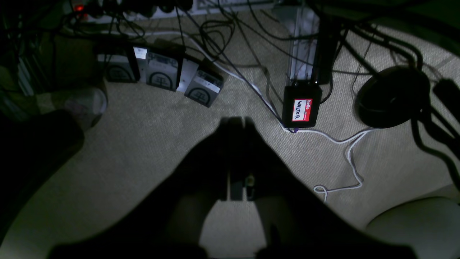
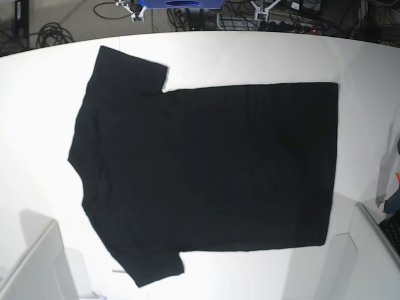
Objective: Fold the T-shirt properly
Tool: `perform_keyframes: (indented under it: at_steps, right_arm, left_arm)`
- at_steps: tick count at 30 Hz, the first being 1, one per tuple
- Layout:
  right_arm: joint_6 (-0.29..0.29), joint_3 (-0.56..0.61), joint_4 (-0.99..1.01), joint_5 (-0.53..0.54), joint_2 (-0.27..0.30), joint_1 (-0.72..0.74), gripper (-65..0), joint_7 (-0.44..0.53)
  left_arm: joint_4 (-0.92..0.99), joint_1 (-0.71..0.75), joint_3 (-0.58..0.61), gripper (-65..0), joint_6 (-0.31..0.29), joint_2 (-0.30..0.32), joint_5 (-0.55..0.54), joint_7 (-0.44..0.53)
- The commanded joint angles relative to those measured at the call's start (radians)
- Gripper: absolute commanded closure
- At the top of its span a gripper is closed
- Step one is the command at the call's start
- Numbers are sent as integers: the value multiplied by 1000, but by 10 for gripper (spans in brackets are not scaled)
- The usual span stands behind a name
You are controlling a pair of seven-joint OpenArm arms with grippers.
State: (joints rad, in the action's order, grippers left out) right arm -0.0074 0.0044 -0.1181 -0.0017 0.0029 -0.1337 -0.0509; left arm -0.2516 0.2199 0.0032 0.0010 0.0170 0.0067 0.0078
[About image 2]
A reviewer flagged white cabinet left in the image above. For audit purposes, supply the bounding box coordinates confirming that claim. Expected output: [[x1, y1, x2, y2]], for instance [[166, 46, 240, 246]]
[[1, 220, 79, 300]]

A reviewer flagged blue box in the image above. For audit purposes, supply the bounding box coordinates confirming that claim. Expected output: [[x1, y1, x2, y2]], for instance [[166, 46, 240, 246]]
[[139, 0, 225, 9]]

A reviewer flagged black keyboard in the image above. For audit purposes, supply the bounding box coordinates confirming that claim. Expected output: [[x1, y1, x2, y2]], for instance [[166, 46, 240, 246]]
[[379, 214, 400, 254]]

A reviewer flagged black power strip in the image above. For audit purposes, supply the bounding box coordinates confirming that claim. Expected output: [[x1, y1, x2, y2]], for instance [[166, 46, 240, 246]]
[[258, 21, 318, 34]]

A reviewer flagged teal orange tool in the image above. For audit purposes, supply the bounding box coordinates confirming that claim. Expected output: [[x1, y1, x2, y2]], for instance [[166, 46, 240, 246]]
[[382, 187, 400, 214]]

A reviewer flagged white cabinet right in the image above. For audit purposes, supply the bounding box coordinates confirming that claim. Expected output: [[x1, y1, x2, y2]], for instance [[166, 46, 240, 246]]
[[314, 204, 399, 299]]

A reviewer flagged black T-shirt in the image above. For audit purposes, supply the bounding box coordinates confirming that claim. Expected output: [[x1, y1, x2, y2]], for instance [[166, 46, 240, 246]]
[[68, 47, 339, 287]]

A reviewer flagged white cabinet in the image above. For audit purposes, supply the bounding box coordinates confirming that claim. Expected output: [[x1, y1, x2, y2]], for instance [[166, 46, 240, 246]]
[[1, 220, 79, 300], [314, 204, 399, 299]]

